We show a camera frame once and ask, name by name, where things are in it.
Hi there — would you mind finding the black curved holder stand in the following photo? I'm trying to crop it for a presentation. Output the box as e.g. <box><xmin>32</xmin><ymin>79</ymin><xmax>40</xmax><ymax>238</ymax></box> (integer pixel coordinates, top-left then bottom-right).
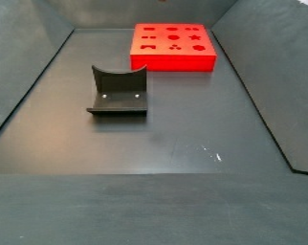
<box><xmin>87</xmin><ymin>66</ymin><xmax>148</xmax><ymax>115</ymax></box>

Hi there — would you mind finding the red shape-sorter block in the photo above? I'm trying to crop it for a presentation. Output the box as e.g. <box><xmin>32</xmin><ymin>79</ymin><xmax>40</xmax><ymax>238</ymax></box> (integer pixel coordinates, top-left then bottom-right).
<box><xmin>131</xmin><ymin>23</ymin><xmax>217</xmax><ymax>72</ymax></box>

